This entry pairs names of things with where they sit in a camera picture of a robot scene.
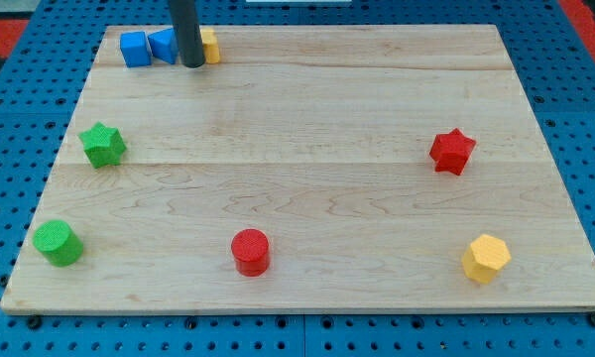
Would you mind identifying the light wooden board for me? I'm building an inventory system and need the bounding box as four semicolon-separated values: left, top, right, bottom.
0;25;595;315

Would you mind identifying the red star block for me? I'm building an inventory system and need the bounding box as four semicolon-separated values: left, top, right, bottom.
429;128;477;176

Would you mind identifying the green star block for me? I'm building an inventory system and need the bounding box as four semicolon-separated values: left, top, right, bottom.
78;122;127;169

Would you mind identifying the red cylinder block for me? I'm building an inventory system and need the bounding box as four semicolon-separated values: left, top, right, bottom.
231;228;271;277

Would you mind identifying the yellow block behind rod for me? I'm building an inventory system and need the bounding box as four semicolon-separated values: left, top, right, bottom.
200;28;221;64

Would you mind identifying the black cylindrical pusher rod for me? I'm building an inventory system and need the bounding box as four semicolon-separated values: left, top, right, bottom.
168;0;205;68

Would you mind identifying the blue triangle block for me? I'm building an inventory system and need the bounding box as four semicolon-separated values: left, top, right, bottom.
148;28;179;64

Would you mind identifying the yellow hexagon block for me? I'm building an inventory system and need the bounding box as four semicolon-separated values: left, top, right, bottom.
461;234;512;284

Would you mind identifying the blue cube block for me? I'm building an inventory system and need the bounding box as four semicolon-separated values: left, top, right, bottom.
120;32;152;67

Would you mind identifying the green cylinder block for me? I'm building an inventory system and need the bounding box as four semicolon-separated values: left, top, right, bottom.
33;220;83;267

